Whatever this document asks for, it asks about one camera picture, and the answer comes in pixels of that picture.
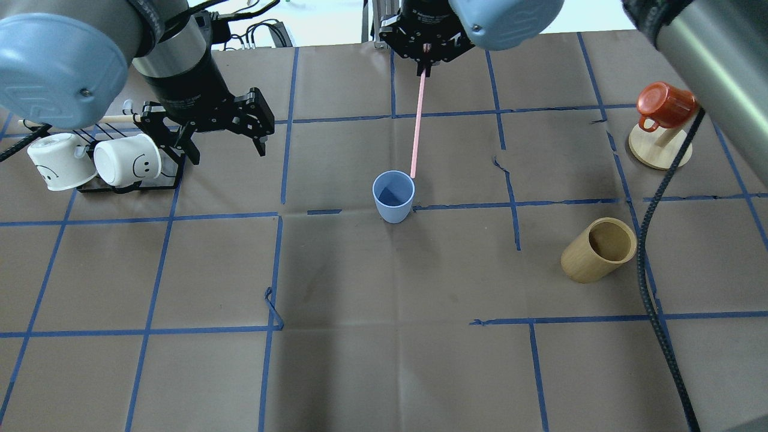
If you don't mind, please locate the pink chopstick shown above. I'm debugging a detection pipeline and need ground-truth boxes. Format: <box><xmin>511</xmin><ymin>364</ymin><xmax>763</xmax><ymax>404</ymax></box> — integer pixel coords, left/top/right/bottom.
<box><xmin>409</xmin><ymin>59</ymin><xmax>428</xmax><ymax>179</ymax></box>

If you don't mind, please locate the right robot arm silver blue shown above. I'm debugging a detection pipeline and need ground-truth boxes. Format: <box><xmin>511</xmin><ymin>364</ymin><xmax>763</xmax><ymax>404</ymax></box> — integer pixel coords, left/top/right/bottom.
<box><xmin>372</xmin><ymin>1</ymin><xmax>767</xmax><ymax>182</ymax></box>

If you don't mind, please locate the white smiley mug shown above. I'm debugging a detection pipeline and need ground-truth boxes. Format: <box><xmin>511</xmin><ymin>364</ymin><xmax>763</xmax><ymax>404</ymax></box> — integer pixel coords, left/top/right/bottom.
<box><xmin>27</xmin><ymin>133</ymin><xmax>98</xmax><ymax>191</ymax></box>
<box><xmin>93</xmin><ymin>133</ymin><xmax>162</xmax><ymax>188</ymax></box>

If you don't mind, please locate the orange mug on tree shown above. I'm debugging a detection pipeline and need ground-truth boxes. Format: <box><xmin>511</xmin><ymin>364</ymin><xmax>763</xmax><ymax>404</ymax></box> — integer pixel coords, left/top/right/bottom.
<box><xmin>636</xmin><ymin>81</ymin><xmax>699</xmax><ymax>133</ymax></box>

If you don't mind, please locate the black braided cable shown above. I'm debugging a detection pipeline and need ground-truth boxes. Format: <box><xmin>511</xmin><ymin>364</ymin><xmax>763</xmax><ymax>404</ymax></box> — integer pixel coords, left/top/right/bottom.
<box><xmin>636</xmin><ymin>108</ymin><xmax>707</xmax><ymax>432</ymax></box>

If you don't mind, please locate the wooden mug tree stand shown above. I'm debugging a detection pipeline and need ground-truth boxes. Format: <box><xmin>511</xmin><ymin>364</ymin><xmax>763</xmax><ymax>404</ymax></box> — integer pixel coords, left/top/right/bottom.
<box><xmin>628</xmin><ymin>106</ymin><xmax>700</xmax><ymax>170</ymax></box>

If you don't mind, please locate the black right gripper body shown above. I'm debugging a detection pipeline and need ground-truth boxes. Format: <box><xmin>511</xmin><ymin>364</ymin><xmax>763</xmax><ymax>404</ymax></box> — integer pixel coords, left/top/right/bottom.
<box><xmin>379</xmin><ymin>6</ymin><xmax>475</xmax><ymax>64</ymax></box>

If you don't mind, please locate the light blue plastic cup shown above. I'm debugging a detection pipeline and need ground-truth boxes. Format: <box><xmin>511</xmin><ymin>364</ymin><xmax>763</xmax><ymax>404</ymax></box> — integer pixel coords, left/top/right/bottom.
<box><xmin>372</xmin><ymin>170</ymin><xmax>415</xmax><ymax>224</ymax></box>

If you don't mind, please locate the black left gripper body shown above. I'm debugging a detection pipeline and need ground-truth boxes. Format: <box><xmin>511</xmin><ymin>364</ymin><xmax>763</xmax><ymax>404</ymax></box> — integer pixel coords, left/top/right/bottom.
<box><xmin>143</xmin><ymin>52</ymin><xmax>276</xmax><ymax>139</ymax></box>

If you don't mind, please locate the bamboo cylinder holder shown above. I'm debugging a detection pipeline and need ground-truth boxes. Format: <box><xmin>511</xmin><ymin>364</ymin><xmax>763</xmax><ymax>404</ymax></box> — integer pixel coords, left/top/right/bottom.
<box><xmin>560</xmin><ymin>218</ymin><xmax>637</xmax><ymax>284</ymax></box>

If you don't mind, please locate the white smiley mug left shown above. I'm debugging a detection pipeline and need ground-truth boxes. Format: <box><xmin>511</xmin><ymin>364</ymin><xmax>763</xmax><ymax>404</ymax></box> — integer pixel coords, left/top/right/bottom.
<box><xmin>27</xmin><ymin>133</ymin><xmax>98</xmax><ymax>191</ymax></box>

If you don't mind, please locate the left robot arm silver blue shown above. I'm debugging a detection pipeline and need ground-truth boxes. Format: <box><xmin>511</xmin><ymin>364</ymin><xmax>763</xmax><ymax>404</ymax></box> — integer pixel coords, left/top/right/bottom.
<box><xmin>1</xmin><ymin>1</ymin><xmax>275</xmax><ymax>164</ymax></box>

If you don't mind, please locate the black wire mug rack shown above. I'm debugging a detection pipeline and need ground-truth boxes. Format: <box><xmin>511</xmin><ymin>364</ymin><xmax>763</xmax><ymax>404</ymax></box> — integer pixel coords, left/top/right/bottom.
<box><xmin>18</xmin><ymin>102</ymin><xmax>188</xmax><ymax>194</ymax></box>

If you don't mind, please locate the white smiley mug right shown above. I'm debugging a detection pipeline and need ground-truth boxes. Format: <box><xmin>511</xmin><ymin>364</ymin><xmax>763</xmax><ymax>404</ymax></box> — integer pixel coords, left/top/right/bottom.
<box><xmin>93</xmin><ymin>133</ymin><xmax>162</xmax><ymax>188</ymax></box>

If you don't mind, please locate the aluminium frame post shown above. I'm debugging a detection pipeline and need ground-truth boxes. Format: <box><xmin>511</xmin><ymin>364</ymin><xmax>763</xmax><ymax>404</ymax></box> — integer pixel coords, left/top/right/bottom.
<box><xmin>361</xmin><ymin>1</ymin><xmax>401</xmax><ymax>51</ymax></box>

